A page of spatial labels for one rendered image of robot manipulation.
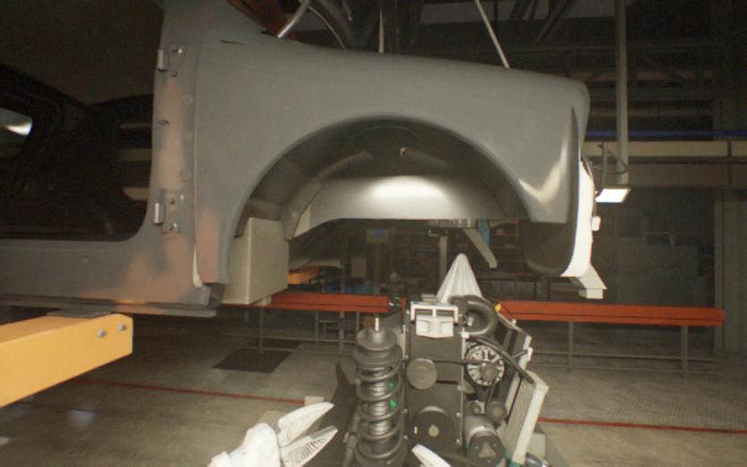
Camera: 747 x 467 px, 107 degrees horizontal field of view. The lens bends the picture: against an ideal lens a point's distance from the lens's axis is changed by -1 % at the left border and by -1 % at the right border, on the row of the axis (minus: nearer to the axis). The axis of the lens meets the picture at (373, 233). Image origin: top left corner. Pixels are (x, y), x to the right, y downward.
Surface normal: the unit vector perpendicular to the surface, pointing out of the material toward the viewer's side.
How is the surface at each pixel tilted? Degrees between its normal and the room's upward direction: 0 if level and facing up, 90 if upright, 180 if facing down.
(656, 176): 90
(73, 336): 90
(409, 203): 90
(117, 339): 90
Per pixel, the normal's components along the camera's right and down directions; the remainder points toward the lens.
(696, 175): -0.11, -0.03
